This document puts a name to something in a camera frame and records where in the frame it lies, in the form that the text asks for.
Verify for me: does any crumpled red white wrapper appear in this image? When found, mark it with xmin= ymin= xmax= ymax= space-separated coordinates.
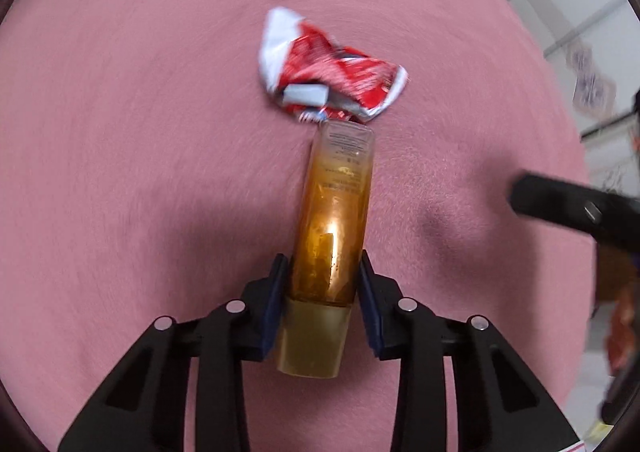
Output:
xmin=258 ymin=7 xmax=408 ymax=124

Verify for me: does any pink bed sheet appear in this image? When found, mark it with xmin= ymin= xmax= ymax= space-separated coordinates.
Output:
xmin=1 ymin=0 xmax=592 ymax=449

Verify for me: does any white wardrobe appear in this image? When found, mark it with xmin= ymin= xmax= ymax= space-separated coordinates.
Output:
xmin=507 ymin=0 xmax=639 ymax=197

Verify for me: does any amber tube with gold cap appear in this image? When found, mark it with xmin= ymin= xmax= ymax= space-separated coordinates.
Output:
xmin=277 ymin=121 xmax=375 ymax=378

